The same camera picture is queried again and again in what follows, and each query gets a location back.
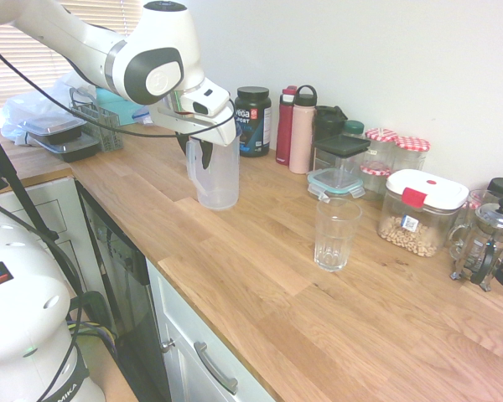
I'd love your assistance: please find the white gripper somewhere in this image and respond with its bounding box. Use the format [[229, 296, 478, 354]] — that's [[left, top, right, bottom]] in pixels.
[[148, 102, 238, 171]]

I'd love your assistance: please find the clear pitcher with blue lid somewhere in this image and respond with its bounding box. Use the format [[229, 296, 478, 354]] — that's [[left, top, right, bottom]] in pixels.
[[185, 129, 241, 211]]

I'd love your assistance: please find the red water bottle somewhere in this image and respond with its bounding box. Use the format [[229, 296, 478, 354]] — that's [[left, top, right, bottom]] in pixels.
[[275, 85, 298, 167]]

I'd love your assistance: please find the pink water bottle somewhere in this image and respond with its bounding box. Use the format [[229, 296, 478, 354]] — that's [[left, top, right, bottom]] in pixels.
[[288, 85, 319, 175]]

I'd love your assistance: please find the black Vega protein tub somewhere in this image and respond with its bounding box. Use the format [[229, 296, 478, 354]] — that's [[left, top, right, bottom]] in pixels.
[[236, 86, 274, 159]]

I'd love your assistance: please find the grey cutlery basket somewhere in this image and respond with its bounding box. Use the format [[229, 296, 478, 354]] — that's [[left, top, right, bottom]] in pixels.
[[70, 86, 125, 152]]

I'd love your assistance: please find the teal bread box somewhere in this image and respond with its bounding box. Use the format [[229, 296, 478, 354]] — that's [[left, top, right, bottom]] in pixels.
[[95, 87, 152, 126]]

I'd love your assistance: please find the black food container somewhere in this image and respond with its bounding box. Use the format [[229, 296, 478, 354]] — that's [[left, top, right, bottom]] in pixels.
[[33, 133, 101, 163], [17, 112, 87, 146]]

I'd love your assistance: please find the black shaker bottle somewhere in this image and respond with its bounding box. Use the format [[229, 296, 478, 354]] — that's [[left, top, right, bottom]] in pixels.
[[312, 105, 348, 168]]

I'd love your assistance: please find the white panelled cabinet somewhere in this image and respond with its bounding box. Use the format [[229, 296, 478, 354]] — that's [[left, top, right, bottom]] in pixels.
[[0, 175, 110, 332]]

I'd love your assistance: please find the glass container with teal lid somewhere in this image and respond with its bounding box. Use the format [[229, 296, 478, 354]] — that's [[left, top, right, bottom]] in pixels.
[[306, 167, 366, 200]]

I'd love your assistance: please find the square container with black lid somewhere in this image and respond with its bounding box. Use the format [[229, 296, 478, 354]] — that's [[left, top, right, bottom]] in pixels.
[[311, 134, 371, 177]]

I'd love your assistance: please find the green lid jar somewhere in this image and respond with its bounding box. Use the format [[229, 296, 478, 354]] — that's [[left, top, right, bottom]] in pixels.
[[342, 119, 366, 142]]

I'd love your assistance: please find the black front dishwasher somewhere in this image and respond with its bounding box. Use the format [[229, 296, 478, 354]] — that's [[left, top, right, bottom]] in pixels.
[[75, 179, 171, 402]]

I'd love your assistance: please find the clear drinking glass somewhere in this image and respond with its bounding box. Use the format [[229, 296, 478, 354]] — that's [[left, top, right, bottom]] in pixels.
[[314, 197, 364, 273]]

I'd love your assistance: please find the white plastic bag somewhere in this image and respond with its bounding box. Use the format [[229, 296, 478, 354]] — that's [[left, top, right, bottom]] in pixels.
[[0, 71, 97, 146]]

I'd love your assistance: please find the small red gingham lid jar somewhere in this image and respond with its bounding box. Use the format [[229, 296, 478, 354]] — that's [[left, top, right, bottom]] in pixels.
[[359, 163, 393, 202]]

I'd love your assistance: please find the black tripod stand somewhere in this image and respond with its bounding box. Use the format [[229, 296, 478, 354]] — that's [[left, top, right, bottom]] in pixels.
[[0, 116, 60, 242]]

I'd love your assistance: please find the red gingham lid glass jar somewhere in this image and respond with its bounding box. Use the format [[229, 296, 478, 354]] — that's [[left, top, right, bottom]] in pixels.
[[392, 136, 432, 175], [362, 127, 400, 168]]

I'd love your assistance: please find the beige window blind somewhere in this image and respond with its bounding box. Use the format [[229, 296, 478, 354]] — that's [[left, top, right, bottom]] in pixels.
[[0, 0, 146, 111]]

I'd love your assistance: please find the white lid cereal container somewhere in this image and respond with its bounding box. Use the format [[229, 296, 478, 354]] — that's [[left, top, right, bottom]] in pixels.
[[376, 169, 469, 259]]

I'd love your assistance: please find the clear glass mug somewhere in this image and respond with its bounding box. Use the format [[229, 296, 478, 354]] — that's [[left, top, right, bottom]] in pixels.
[[447, 188, 494, 263]]

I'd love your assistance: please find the glass French press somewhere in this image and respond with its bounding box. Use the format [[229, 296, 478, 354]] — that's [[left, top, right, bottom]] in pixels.
[[450, 195, 503, 292]]

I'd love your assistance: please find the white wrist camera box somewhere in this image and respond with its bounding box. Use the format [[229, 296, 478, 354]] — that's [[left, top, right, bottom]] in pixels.
[[178, 81, 232, 122]]

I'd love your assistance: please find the silver cabinet handle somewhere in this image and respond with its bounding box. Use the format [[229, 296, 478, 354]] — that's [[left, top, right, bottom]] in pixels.
[[193, 341, 239, 395]]

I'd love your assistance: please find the white cabinet with handle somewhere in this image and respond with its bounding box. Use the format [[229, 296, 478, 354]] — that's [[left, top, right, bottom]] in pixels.
[[144, 259, 277, 402]]

